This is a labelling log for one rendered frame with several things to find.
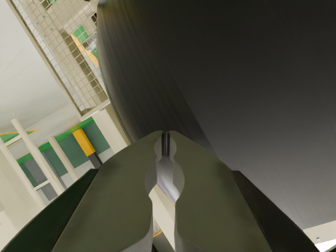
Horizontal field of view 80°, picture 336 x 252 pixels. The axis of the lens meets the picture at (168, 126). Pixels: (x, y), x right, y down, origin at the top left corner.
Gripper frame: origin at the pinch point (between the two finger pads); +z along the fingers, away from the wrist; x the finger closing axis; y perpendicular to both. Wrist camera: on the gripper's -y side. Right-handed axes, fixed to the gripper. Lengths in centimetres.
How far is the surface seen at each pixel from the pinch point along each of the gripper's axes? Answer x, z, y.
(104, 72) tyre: -8.0, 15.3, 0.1
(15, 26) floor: -120, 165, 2
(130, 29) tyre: -4.0, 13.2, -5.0
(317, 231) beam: 49, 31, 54
